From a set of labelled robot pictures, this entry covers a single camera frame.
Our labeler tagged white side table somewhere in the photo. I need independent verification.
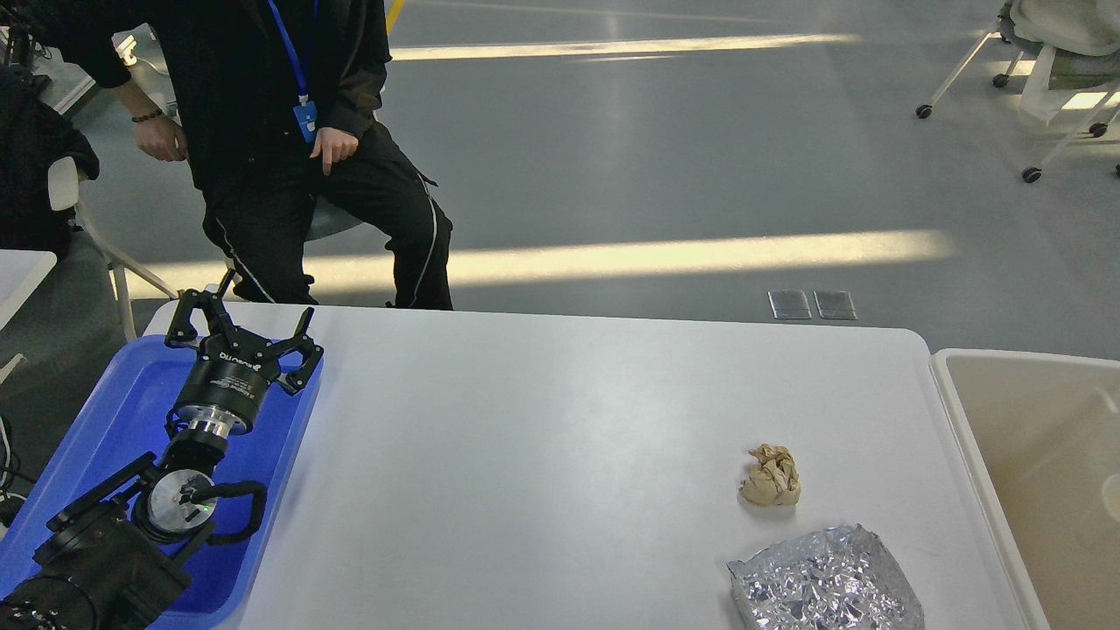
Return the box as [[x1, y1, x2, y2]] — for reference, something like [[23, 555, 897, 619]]
[[1, 248, 59, 328]]

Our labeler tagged grey office chair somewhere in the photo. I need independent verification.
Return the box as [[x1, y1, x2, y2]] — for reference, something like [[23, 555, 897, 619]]
[[304, 196, 364, 243]]

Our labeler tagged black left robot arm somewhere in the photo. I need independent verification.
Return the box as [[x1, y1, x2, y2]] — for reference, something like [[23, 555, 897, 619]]
[[3, 276, 325, 629]]

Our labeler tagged person in black clothes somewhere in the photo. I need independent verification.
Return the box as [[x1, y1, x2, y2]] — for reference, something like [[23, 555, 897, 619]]
[[27, 1, 452, 311]]

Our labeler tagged black jacket on chair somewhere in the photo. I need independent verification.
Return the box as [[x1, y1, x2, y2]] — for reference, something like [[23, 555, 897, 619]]
[[1, 67, 101, 259]]

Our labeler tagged white plastic bin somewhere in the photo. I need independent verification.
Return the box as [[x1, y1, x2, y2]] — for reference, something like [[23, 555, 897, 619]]
[[932, 348, 1119, 629]]

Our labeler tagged blue plastic tray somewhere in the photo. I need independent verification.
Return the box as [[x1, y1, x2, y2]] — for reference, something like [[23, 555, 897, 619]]
[[1, 336, 323, 629]]

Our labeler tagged white rolling chair with cloth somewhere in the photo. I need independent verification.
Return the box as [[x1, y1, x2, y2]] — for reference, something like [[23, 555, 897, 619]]
[[913, 1, 1119, 184]]

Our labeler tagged crumpled brown paper ball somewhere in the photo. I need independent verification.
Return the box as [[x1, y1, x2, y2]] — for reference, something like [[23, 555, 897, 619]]
[[739, 443, 802, 507]]

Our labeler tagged metal floor socket plate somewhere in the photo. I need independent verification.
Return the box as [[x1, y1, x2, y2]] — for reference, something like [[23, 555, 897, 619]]
[[767, 290, 813, 319], [813, 290, 858, 319]]

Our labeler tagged white paper cup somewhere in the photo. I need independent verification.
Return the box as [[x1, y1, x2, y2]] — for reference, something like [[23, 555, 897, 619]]
[[1099, 472, 1120, 524]]

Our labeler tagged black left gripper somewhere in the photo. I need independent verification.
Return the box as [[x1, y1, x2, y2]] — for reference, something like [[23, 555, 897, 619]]
[[164, 269, 325, 432]]

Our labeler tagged crumpled aluminium foil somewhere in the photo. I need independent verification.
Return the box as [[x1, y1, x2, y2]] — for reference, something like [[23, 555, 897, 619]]
[[727, 525, 927, 629]]

